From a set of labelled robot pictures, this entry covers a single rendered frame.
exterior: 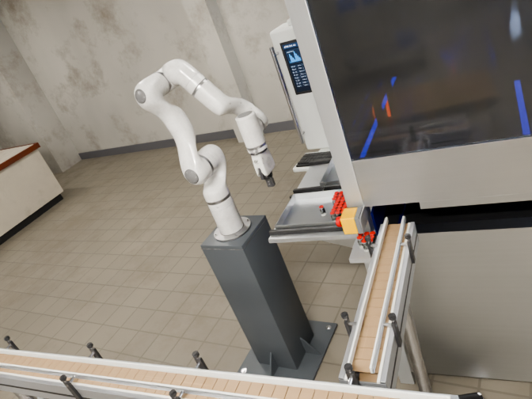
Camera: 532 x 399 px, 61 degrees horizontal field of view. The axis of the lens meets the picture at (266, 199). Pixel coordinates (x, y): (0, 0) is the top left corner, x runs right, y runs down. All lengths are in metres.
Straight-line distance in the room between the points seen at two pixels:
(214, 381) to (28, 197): 5.53
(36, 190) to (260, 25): 3.64
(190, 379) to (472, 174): 1.09
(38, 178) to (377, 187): 5.64
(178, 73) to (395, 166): 0.89
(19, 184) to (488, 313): 5.80
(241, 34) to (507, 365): 4.44
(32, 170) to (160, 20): 2.58
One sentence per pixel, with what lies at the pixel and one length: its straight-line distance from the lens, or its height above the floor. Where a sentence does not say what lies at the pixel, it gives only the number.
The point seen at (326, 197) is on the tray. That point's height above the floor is 0.88.
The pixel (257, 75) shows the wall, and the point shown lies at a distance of 5.66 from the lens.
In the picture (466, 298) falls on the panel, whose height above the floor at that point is 0.56.
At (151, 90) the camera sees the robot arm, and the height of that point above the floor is 1.61.
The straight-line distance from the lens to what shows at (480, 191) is 1.65.
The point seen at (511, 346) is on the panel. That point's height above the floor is 0.30.
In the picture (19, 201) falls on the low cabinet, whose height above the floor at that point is 0.32.
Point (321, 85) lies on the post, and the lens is 1.54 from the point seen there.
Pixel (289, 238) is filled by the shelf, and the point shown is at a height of 0.88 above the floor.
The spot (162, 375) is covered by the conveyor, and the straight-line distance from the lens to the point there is 1.56.
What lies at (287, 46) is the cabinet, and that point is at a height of 1.45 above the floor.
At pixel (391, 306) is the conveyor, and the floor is 0.93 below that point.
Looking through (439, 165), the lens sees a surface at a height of 1.15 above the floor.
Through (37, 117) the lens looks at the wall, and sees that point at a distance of 8.30.
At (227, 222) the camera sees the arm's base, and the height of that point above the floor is 0.94.
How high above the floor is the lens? 1.91
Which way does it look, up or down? 27 degrees down
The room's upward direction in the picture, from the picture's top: 22 degrees counter-clockwise
